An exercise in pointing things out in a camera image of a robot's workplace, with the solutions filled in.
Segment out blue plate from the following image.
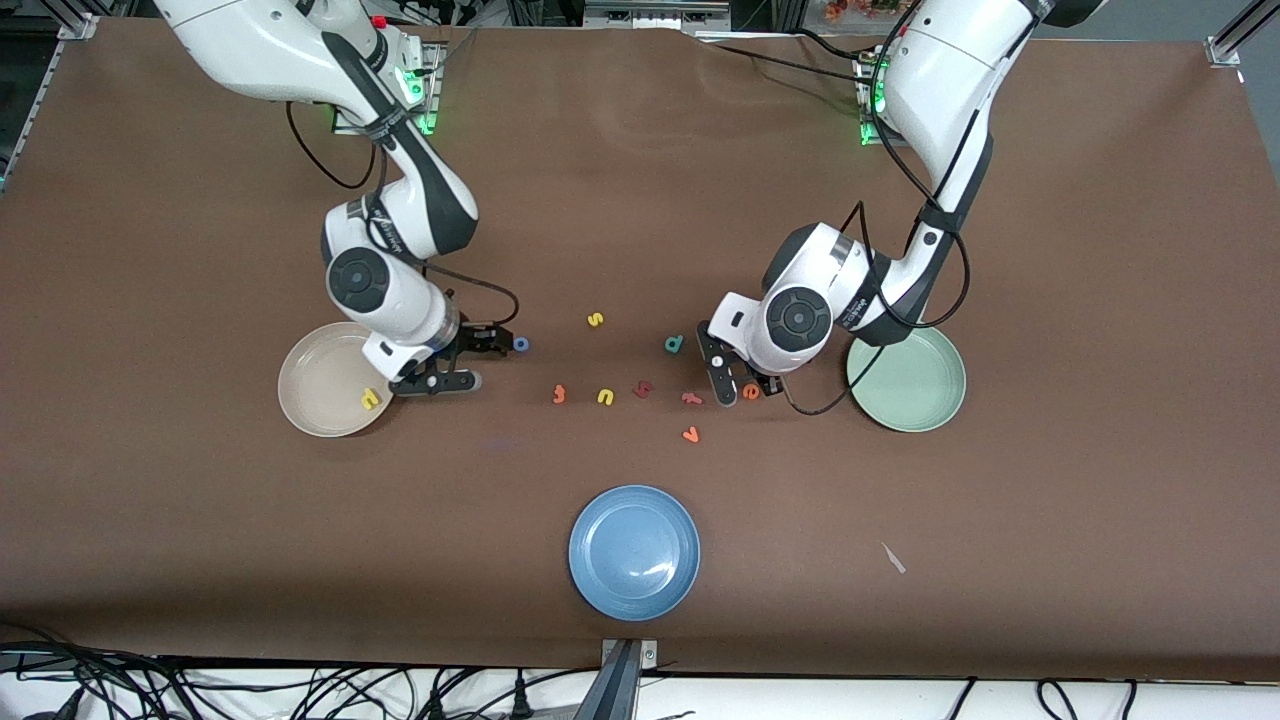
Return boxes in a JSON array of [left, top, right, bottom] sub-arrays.
[[568, 485, 701, 622]]

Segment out aluminium frame profile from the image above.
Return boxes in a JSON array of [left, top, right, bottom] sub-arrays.
[[0, 12, 101, 196], [1205, 0, 1280, 69]]

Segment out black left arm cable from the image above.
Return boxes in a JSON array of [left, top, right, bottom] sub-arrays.
[[780, 0, 973, 417]]

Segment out pale green plate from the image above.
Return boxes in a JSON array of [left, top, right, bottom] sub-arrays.
[[846, 325, 968, 434]]

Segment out thin black base cable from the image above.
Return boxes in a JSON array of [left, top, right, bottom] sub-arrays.
[[700, 38, 881, 86], [795, 28, 883, 61]]

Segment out orange flower bunch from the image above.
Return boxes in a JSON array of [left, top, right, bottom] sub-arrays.
[[825, 0, 906, 23]]

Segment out grey camera pole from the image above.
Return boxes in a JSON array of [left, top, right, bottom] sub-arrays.
[[575, 640, 641, 720]]

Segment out black cable tangle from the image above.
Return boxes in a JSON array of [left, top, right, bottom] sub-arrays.
[[0, 620, 601, 720]]

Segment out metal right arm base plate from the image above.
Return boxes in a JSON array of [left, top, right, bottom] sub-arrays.
[[333, 40, 446, 136]]

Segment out black looped cable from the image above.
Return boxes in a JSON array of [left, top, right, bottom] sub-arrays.
[[1035, 678, 1083, 720]]

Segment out grey power strip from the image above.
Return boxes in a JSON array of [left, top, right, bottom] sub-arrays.
[[585, 0, 731, 26]]

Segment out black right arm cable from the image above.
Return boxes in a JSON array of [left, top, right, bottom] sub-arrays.
[[285, 100, 521, 331]]

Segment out beige brown plate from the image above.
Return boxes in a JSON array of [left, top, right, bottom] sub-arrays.
[[278, 321, 400, 439]]

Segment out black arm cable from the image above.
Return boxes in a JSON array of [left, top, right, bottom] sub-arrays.
[[780, 0, 973, 417], [285, 100, 521, 331]]

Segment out brown table cover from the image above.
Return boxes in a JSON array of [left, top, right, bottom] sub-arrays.
[[0, 18, 1280, 681]]

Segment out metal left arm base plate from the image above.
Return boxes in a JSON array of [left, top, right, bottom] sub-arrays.
[[855, 50, 901, 148]]

